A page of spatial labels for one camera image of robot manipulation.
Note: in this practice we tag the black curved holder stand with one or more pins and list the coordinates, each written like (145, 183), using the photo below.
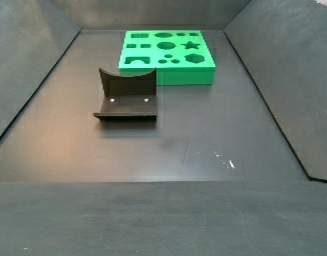
(129, 96)

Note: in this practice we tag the green shape-sorter block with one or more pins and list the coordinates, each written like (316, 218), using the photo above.
(175, 52)

